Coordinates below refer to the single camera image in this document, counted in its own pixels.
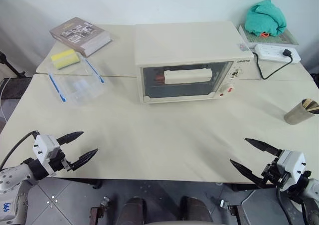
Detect white tray under cloth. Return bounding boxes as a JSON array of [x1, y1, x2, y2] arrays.
[[238, 24, 300, 46]]

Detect steel cylindrical cup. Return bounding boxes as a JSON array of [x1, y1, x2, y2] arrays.
[[284, 98, 319, 126]]

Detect clear box with blue clips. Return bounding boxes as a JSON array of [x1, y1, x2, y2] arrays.
[[47, 52, 106, 106]]

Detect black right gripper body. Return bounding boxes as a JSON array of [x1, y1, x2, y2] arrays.
[[261, 157, 288, 188]]

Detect black power cable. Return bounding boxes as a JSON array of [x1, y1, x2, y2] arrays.
[[252, 51, 294, 81]]

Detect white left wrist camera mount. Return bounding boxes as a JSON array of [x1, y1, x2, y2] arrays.
[[32, 134, 61, 177]]

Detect thick brown book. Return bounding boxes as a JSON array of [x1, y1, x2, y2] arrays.
[[49, 16, 112, 58]]

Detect dark rounded shape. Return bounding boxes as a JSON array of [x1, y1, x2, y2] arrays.
[[116, 197, 147, 225], [177, 196, 214, 225]]

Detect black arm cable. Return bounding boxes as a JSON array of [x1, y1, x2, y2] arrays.
[[0, 130, 38, 171], [275, 184, 293, 225]]

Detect black metal stand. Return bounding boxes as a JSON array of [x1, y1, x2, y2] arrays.
[[0, 50, 26, 78]]

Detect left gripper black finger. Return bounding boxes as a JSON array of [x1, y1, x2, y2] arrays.
[[70, 148, 99, 172], [56, 131, 85, 146]]

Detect yellow white sponge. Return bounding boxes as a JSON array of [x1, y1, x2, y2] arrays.
[[50, 48, 81, 70]]

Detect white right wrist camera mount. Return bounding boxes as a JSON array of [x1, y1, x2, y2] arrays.
[[276, 149, 307, 186]]

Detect cream toaster oven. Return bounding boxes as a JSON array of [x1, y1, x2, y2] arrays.
[[134, 20, 255, 105]]

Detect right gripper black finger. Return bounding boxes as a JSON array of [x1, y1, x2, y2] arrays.
[[229, 159, 266, 189], [244, 138, 283, 158]]

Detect glass oven door with handle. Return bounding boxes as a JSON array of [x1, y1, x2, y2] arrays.
[[140, 61, 234, 99]]

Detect thin white cable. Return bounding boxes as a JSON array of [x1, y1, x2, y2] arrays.
[[0, 77, 12, 123]]

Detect wooden chopsticks bundle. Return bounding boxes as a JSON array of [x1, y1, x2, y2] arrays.
[[302, 98, 319, 114]]

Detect table caster wheel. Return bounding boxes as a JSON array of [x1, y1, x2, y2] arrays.
[[90, 196, 111, 225], [220, 198, 240, 217]]

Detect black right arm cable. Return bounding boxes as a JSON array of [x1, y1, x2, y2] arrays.
[[275, 184, 293, 225]]

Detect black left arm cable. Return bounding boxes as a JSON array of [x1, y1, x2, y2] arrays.
[[0, 130, 38, 171]]

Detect small oven temperature knob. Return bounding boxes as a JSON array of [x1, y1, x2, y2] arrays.
[[230, 69, 244, 80]]

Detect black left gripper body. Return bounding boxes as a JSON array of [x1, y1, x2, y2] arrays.
[[48, 148, 73, 172]]

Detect green crumpled cloth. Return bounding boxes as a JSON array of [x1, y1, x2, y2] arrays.
[[244, 0, 288, 38]]

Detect white power strip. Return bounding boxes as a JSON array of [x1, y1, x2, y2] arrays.
[[254, 43, 302, 64]]

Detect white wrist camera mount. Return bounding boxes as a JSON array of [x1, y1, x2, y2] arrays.
[[276, 149, 307, 186], [32, 134, 61, 177]]

